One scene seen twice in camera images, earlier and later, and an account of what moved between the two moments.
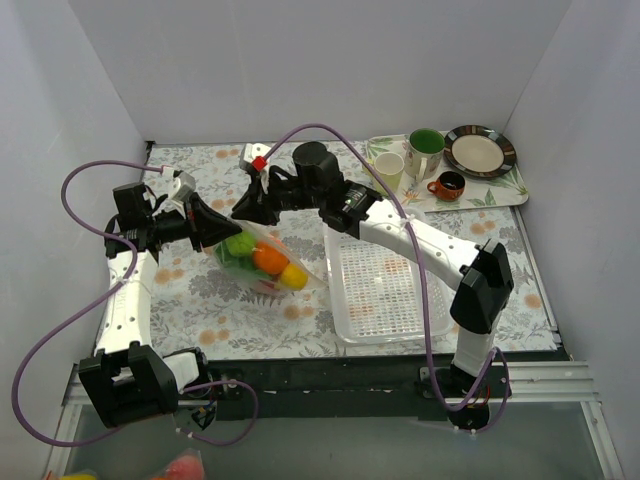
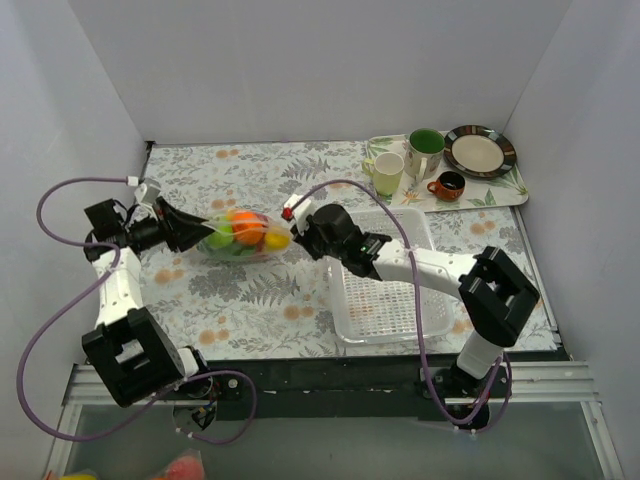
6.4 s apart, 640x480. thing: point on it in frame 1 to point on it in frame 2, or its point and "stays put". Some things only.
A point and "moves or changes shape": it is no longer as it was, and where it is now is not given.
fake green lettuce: (243, 264) to (234, 250)
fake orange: (268, 258) to (248, 228)
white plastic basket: (375, 297) stays put
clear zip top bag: (263, 263) moves or changes shape
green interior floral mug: (423, 150) stays put
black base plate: (323, 389) stays put
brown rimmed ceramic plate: (479, 151) stays put
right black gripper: (267, 196) to (304, 238)
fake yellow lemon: (293, 277) to (277, 241)
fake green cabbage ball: (241, 243) moves or changes shape
